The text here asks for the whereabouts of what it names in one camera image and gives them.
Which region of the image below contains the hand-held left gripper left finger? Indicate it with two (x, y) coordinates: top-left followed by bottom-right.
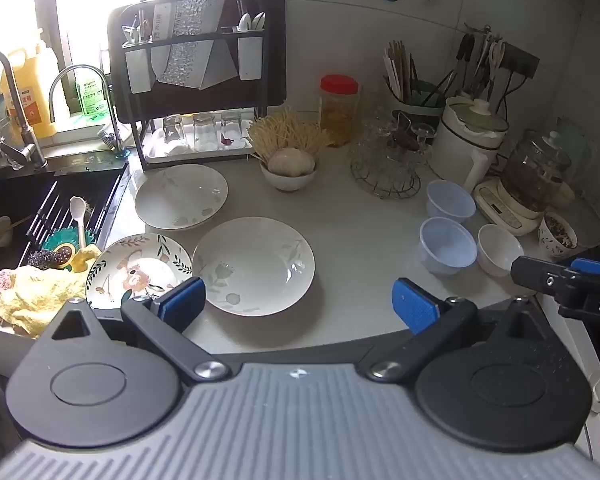
(39, 276), (231, 383)

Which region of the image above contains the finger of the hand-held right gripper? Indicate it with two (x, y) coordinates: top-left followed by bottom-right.
(511, 256), (581, 303)
(571, 258), (600, 278)

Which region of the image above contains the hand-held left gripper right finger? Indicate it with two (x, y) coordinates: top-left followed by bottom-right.
(360, 278), (558, 382)

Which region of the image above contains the white ceramic bowl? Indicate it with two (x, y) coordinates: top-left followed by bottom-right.
(477, 224), (525, 277)

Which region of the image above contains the floral cartoon plate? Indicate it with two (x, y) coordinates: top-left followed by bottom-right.
(86, 233), (193, 311)

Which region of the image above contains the translucent plastic bowl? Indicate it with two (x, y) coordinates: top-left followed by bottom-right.
(419, 217), (477, 276)
(426, 180), (477, 224)

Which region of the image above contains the white leaf-print deep plate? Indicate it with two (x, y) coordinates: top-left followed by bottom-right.
(192, 217), (316, 317)

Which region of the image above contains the flower-print bowl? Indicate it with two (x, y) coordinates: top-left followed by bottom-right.
(538, 211), (579, 260)

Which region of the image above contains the cream kettle base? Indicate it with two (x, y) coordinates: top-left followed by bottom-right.
(472, 177), (576, 238)

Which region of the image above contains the glass kettle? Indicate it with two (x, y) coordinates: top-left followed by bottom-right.
(502, 130), (573, 213)

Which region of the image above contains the roll-up drying rack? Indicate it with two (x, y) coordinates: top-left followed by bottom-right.
(27, 175), (123, 261)

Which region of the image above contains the teal scalloped dish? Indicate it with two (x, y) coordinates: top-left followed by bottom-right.
(41, 227), (88, 266)

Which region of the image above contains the white rice paddle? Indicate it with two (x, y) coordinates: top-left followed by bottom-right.
(70, 196), (88, 250)

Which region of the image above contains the steel wool scrubber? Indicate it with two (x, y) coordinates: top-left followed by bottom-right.
(26, 251), (71, 267)

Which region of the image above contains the yellow cloth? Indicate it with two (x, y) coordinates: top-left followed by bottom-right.
(0, 245), (103, 338)

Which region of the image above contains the white electric pot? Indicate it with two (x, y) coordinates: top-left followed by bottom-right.
(427, 95), (509, 192)

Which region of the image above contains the white drain tray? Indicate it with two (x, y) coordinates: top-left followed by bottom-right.
(145, 127), (255, 163)

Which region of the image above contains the black dish rack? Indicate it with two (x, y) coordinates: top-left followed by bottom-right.
(107, 0), (287, 171)

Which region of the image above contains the small white bowl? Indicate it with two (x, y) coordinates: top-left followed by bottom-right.
(260, 157), (318, 192)

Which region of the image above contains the drinking glass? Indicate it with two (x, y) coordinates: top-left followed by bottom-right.
(192, 113), (218, 151)
(220, 111), (244, 143)
(162, 115), (186, 146)

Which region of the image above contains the garlic bulb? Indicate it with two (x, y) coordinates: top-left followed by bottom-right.
(267, 147), (316, 177)

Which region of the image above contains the white brush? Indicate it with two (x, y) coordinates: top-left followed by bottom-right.
(97, 127), (126, 153)

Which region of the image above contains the wooden chopstick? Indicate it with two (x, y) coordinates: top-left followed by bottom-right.
(0, 215), (33, 247)

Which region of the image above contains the black sink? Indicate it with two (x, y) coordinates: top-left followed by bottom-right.
(0, 155), (131, 291)

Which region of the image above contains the dried noodle bundle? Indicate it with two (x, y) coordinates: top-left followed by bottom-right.
(247, 107), (333, 163)

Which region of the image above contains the red-lidded jar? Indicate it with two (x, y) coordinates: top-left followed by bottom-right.
(320, 75), (360, 147)

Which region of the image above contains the chrome faucet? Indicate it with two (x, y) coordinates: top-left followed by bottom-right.
(48, 64), (126, 156)

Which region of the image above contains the green bottle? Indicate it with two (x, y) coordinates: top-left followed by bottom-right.
(75, 67), (108, 116)

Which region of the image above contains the glass tumbler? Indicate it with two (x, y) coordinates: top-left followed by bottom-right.
(0, 115), (26, 171)

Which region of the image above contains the bundle of chopsticks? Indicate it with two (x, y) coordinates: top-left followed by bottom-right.
(384, 40), (421, 103)

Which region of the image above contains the white utensil holder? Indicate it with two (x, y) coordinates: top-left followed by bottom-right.
(125, 42), (156, 95)
(237, 30), (266, 81)

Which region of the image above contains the hammered steel board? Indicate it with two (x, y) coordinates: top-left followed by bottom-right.
(150, 0), (226, 91)

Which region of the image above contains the yellow detergent bottle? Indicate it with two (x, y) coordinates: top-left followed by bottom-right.
(0, 30), (58, 138)

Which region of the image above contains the dark grey faucet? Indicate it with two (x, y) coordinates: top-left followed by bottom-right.
(0, 48), (48, 171)

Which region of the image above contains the dark cutting board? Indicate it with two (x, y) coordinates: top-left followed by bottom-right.
(107, 0), (287, 123)

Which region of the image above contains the wire rack of glass cups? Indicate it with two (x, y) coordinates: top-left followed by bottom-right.
(350, 107), (433, 200)

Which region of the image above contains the black wall utensil rack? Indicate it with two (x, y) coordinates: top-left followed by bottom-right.
(455, 25), (541, 101)

